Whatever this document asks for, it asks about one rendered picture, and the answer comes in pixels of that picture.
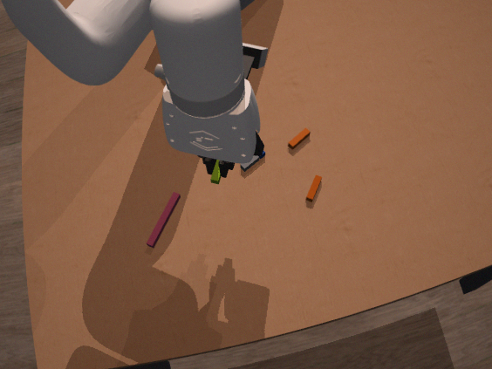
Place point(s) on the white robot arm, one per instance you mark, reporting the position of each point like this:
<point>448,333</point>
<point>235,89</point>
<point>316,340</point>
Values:
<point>200,44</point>

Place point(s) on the lime green rod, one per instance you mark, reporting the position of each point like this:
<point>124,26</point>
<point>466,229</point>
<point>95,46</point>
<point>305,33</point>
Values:
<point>216,176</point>

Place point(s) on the dark pink rod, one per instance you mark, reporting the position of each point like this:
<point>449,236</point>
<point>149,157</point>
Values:
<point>163,219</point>

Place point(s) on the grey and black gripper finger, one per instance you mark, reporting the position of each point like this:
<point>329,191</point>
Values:
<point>225,166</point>
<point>210,163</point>

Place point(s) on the grey rod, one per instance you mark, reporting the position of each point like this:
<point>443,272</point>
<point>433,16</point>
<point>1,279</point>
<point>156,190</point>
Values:
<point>246,166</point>

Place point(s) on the orange rod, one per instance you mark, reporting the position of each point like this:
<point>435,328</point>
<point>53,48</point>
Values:
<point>314,188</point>
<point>299,138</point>

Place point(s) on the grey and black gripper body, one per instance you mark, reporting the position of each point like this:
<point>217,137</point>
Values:
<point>217,138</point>

